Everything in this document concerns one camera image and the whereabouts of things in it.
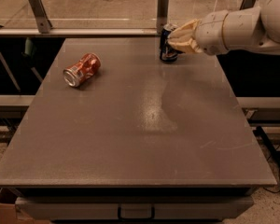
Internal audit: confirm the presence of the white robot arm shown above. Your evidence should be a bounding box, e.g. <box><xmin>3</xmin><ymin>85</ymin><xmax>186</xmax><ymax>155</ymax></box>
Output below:
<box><xmin>168</xmin><ymin>0</ymin><xmax>280</xmax><ymax>55</ymax></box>

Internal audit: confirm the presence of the blue pepsi can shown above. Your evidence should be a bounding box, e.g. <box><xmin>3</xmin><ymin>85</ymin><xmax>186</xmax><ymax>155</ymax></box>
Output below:
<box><xmin>160</xmin><ymin>23</ymin><xmax>179</xmax><ymax>63</ymax></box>

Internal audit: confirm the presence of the orange soda can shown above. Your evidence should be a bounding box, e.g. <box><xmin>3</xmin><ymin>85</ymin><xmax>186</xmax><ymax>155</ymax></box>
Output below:
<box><xmin>63</xmin><ymin>53</ymin><xmax>101</xmax><ymax>88</ymax></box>

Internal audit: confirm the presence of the black stand leg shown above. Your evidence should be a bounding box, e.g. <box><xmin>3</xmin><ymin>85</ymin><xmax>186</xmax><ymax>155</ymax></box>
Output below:
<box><xmin>254</xmin><ymin>126</ymin><xmax>280</xmax><ymax>172</ymax></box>

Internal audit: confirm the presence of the cardboard box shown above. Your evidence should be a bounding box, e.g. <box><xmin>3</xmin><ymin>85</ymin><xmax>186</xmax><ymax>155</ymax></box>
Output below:
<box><xmin>0</xmin><ymin>189</ymin><xmax>51</xmax><ymax>224</ymax></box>

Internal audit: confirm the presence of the middle metal bracket post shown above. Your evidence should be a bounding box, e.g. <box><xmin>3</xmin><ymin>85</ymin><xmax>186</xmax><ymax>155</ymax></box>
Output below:
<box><xmin>156</xmin><ymin>0</ymin><xmax>169</xmax><ymax>33</ymax></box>

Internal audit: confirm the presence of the left metal bracket post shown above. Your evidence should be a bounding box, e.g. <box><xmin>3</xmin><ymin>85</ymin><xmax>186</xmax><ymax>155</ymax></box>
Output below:
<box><xmin>28</xmin><ymin>0</ymin><xmax>52</xmax><ymax>34</ymax></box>

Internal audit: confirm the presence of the grey drawer with handle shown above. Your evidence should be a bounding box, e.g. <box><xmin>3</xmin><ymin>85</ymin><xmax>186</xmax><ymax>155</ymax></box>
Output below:
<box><xmin>16</xmin><ymin>196</ymin><xmax>254</xmax><ymax>222</ymax></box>

